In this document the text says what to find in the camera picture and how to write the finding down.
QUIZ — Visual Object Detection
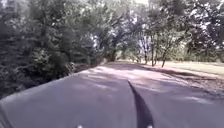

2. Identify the row of trees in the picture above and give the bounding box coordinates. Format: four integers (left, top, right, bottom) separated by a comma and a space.
131, 0, 224, 68

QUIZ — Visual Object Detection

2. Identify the grey asphalt path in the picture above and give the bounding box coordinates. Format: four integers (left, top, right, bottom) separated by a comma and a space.
0, 61, 224, 128

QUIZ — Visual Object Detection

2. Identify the grass field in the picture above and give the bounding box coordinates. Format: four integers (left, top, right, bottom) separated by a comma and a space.
146, 60, 224, 78

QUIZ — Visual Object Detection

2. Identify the wood of dense trees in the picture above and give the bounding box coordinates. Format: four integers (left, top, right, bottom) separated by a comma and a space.
0, 0, 134, 99

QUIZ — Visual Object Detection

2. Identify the gravel strip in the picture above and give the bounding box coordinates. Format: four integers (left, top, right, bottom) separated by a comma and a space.
139, 63, 224, 96

